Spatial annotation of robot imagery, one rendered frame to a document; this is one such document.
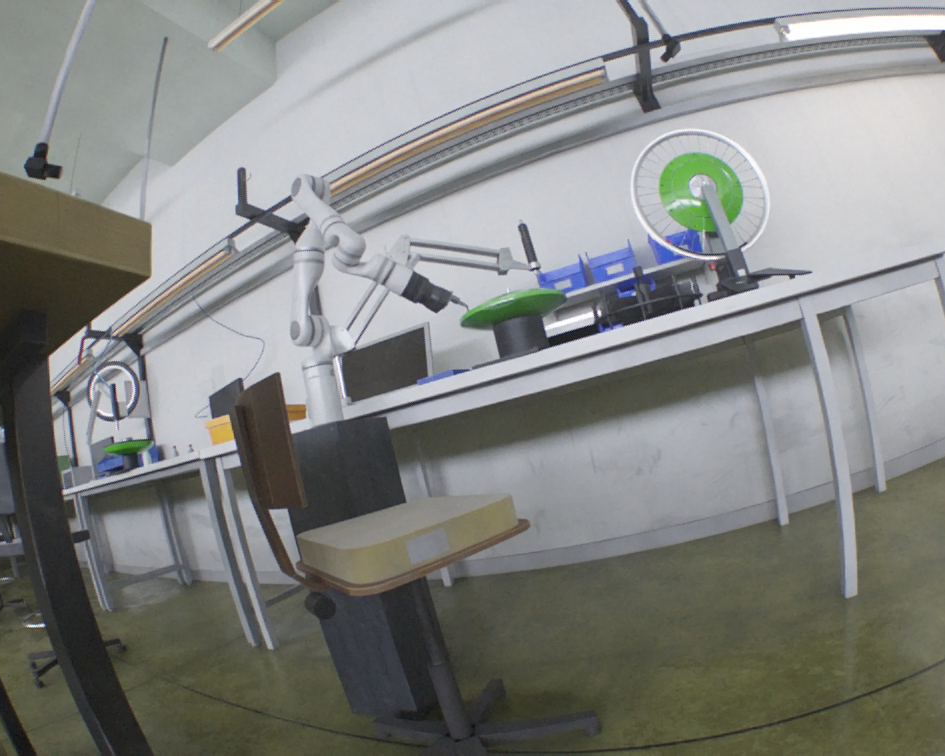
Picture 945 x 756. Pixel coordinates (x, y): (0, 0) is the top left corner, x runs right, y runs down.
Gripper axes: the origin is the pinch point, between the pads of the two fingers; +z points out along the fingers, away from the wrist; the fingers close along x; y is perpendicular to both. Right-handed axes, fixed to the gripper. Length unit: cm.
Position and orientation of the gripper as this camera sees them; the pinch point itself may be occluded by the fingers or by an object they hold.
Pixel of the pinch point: (467, 306)
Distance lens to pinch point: 126.1
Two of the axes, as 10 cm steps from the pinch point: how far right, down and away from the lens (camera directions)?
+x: 4.4, -2.0, -8.8
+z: 8.5, 4.3, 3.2
